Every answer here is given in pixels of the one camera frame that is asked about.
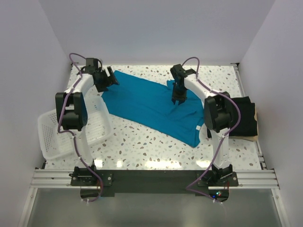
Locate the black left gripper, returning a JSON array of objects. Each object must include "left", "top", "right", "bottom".
[{"left": 95, "top": 66, "right": 119, "bottom": 92}]

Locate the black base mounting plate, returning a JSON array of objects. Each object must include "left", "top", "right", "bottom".
[{"left": 69, "top": 167, "right": 239, "bottom": 199}]

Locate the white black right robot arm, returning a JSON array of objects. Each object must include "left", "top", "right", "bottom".
[{"left": 170, "top": 64, "right": 241, "bottom": 186}]

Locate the aluminium extrusion rail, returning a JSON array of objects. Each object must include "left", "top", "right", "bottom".
[{"left": 30, "top": 169, "right": 72, "bottom": 189}]

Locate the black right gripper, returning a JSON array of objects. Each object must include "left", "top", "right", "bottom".
[{"left": 172, "top": 83, "right": 187, "bottom": 105}]

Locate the black folded t shirt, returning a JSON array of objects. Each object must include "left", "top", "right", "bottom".
[{"left": 204, "top": 93, "right": 255, "bottom": 137}]

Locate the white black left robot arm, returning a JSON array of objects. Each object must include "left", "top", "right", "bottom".
[{"left": 55, "top": 53, "right": 119, "bottom": 187}]

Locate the white plastic basket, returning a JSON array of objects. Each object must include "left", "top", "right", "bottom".
[{"left": 38, "top": 96, "right": 113, "bottom": 159}]

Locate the blue t shirt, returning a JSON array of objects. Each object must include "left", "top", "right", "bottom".
[{"left": 102, "top": 70, "right": 204, "bottom": 148}]

